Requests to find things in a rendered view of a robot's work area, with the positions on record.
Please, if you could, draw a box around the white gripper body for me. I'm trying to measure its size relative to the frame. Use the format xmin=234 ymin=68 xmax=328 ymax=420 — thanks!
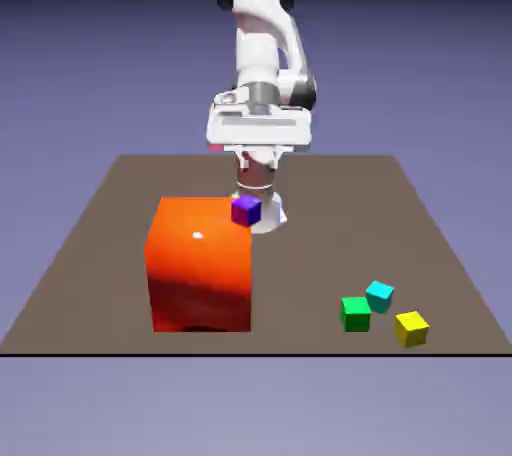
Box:
xmin=205 ymin=102 xmax=313 ymax=154

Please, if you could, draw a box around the small purple cube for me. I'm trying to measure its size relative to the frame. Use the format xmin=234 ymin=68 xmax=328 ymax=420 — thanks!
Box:
xmin=230 ymin=194 xmax=263 ymax=228

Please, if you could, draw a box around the small green cube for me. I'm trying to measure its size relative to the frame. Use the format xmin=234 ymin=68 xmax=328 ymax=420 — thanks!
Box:
xmin=339 ymin=296 xmax=372 ymax=333

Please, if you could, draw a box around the small cyan cube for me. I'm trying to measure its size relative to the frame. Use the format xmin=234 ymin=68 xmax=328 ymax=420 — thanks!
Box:
xmin=364 ymin=279 xmax=396 ymax=315

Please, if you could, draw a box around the small yellow cube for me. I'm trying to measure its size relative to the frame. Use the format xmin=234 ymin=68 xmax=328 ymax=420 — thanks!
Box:
xmin=393 ymin=310 xmax=431 ymax=349

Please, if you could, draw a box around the large orange box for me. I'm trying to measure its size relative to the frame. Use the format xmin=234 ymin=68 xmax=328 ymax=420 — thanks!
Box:
xmin=143 ymin=196 xmax=253 ymax=334

